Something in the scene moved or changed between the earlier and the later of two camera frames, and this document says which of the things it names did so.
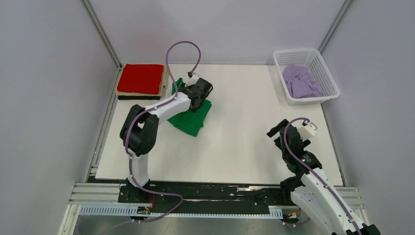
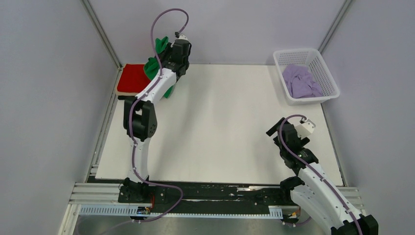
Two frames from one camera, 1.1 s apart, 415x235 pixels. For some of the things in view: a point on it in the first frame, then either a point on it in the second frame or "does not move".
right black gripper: (273, 130) does not move
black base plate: (198, 197) does not move
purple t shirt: (300, 82) does not move
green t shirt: (190, 121) → (152, 64)
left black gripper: (184, 85) → (163, 54)
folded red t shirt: (141, 79) does not move
